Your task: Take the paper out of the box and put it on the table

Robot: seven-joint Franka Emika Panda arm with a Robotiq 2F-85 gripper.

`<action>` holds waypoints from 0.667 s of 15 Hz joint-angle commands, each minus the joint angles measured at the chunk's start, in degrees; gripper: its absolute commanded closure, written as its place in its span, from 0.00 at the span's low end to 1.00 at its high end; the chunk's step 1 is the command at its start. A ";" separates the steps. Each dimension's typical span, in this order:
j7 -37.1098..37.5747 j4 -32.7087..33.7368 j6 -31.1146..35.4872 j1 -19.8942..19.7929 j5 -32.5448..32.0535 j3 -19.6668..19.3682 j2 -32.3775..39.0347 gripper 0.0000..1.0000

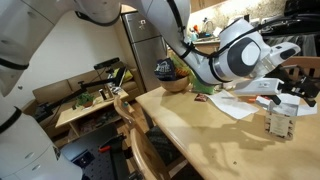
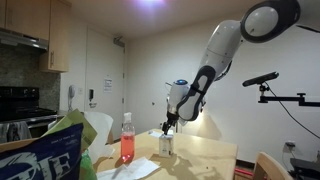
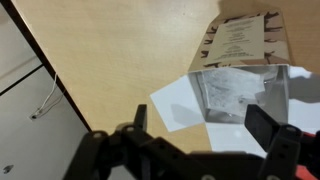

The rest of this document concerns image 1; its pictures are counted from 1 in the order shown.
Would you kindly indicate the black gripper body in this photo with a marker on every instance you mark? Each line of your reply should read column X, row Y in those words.
column 300, row 79

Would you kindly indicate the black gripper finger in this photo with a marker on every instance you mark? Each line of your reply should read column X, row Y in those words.
column 310, row 96
column 276, row 100

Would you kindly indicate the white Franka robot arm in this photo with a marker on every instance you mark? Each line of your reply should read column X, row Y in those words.
column 33, row 26

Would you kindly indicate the open white cardboard box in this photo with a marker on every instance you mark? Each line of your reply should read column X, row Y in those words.
column 280, row 125

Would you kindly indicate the slatted back wooden chair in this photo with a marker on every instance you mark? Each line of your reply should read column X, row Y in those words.
column 311, row 61

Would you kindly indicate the gray dish towel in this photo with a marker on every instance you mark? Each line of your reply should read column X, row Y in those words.
column 306, row 45

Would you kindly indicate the flat white paper sheet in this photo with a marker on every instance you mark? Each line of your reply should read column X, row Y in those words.
column 233, row 105

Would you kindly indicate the black kitchen stove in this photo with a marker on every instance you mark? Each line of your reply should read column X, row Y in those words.
column 300, row 8

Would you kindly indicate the small brown snack packet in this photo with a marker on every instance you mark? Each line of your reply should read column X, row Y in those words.
column 201, row 97

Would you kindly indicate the green plastic bag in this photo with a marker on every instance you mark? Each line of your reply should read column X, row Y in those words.
column 200, row 88

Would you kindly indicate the wooden lower cabinets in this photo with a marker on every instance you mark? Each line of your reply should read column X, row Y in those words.
column 206, row 48

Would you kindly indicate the wooden cabinets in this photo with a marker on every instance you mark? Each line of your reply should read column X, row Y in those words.
column 206, row 48
column 200, row 4

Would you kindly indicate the olive green snack bag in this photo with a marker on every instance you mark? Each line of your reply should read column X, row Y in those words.
column 181, row 71

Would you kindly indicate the wooden bowl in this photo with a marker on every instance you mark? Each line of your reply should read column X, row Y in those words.
column 175, row 85

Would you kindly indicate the teal cup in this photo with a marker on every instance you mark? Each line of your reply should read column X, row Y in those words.
column 193, row 36

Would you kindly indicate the dark seat cushion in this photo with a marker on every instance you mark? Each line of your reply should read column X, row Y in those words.
column 163, row 145

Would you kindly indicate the wooden upper cabinets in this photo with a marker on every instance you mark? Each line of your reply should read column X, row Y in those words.
column 200, row 4

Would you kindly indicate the stainless steel fridge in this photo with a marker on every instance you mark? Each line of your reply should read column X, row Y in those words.
column 148, row 60

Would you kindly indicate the yellow green pillow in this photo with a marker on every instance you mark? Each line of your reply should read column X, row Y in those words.
column 126, row 75

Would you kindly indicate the small potted plant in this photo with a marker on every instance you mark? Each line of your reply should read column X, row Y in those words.
column 85, row 99

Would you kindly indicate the black robot cart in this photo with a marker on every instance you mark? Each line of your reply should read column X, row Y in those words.
column 93, row 166

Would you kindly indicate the wooden coffee table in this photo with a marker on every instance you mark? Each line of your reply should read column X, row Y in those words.
column 71, row 115

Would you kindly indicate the tan sofa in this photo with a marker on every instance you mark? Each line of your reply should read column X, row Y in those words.
column 50, row 91

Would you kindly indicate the black stereo camera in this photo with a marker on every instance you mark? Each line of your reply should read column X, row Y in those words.
column 106, row 63

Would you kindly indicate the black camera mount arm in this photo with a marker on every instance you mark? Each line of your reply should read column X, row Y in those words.
column 41, row 111

